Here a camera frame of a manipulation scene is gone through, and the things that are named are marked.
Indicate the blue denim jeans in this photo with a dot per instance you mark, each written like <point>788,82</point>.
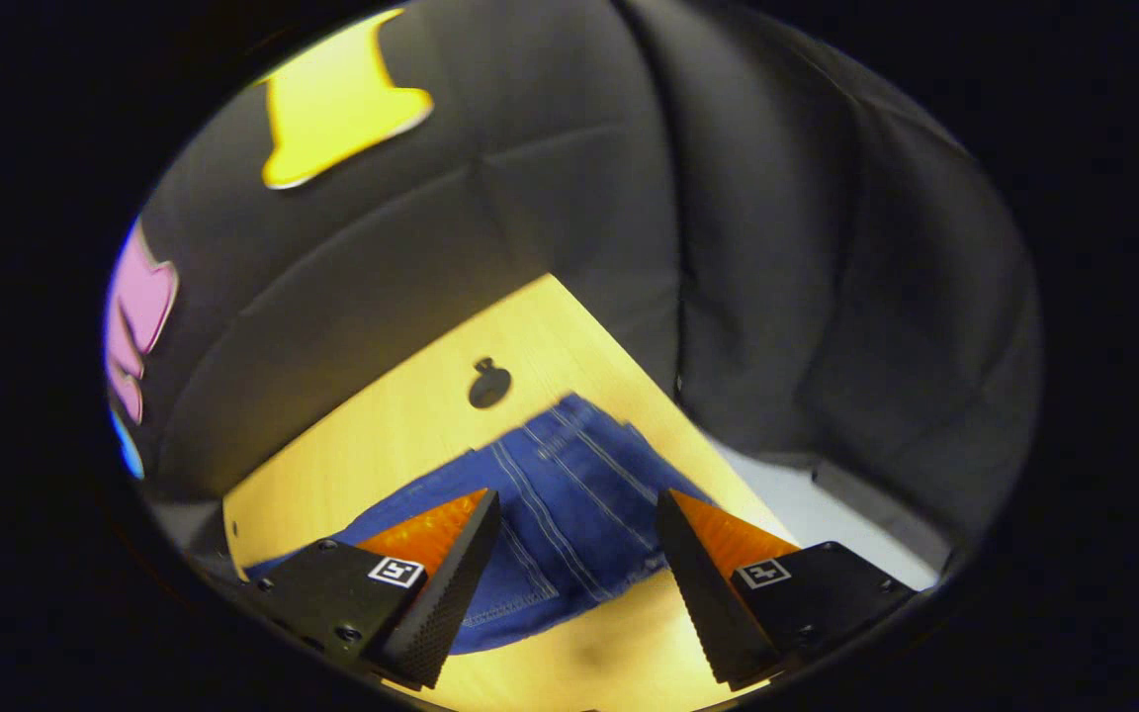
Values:
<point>579,504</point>

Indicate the black backdrop cloth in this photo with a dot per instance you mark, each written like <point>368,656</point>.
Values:
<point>579,148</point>

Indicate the black keyhole table grommet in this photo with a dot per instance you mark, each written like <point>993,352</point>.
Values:
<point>488,384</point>

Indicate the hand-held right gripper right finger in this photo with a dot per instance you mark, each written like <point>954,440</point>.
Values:
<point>703,593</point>

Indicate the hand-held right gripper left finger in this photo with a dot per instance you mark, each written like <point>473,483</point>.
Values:
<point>446,593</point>

